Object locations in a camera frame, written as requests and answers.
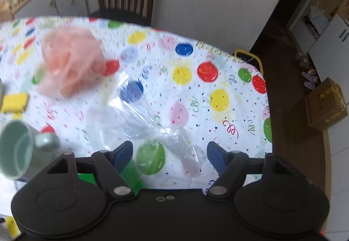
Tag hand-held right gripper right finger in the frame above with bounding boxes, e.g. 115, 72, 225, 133
206, 141, 299, 199

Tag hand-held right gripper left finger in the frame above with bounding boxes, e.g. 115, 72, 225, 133
41, 140, 136, 199

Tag clear plastic bag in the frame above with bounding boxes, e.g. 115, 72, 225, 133
105, 71, 208, 176

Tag pink mesh bath pouf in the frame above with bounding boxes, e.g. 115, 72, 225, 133
36, 25, 108, 99

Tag yellow sponge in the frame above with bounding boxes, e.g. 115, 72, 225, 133
0, 93, 29, 114

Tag balloon print tablecloth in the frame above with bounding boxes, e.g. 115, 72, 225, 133
0, 15, 273, 190

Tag dark trash bin yellow rim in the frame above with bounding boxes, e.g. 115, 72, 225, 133
234, 49, 263, 74

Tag pale green ceramic mug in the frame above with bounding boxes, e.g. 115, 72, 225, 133
0, 119, 69, 183

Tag brown cardboard box yellow tape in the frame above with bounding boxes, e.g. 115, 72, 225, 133
305, 77, 348, 131

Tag purple slippers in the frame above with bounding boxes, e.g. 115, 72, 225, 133
301, 69, 318, 89

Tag white paper bag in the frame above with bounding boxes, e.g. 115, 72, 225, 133
309, 5, 332, 37

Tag white and wood wall cabinet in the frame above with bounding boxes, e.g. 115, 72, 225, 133
292, 0, 349, 94

